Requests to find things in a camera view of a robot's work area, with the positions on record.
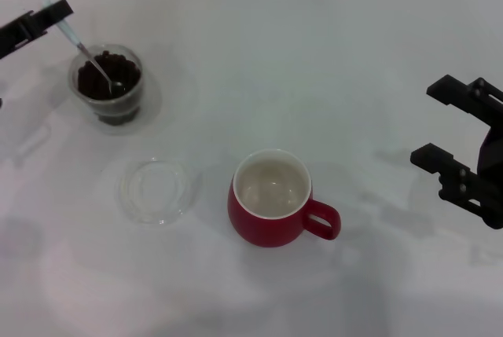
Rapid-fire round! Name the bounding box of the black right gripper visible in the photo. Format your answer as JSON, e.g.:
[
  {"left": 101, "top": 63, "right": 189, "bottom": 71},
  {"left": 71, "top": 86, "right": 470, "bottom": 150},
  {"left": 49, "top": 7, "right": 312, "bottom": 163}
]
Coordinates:
[{"left": 409, "top": 75, "right": 503, "bottom": 230}]

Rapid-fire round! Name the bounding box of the light blue handled metal spoon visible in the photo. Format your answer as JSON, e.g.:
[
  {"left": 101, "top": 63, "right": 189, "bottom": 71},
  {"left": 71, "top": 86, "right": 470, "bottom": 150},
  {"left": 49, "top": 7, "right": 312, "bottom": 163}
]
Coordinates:
[{"left": 42, "top": 0, "right": 125, "bottom": 97}]

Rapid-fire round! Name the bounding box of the clear glass cup with handle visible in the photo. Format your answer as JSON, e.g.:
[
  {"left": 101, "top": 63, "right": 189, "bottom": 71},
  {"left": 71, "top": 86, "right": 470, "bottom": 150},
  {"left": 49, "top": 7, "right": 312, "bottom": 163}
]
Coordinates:
[{"left": 68, "top": 42, "right": 145, "bottom": 128}]

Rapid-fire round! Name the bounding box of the dark coffee bean pile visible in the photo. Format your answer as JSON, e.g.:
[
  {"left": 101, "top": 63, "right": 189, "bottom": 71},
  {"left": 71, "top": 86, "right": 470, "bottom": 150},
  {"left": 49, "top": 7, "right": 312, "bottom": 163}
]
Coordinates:
[{"left": 77, "top": 49, "right": 141, "bottom": 125}]

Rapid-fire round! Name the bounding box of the red ceramic mug white inside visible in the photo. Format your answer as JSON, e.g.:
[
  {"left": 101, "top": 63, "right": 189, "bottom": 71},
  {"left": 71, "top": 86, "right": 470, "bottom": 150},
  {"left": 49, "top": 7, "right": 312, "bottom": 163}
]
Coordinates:
[{"left": 226, "top": 148, "right": 342, "bottom": 248}]

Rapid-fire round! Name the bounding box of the clear round glass dish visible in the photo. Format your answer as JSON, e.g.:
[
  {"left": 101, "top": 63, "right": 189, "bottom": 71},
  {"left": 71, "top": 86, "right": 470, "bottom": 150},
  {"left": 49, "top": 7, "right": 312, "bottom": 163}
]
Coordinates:
[{"left": 116, "top": 158, "right": 201, "bottom": 228}]

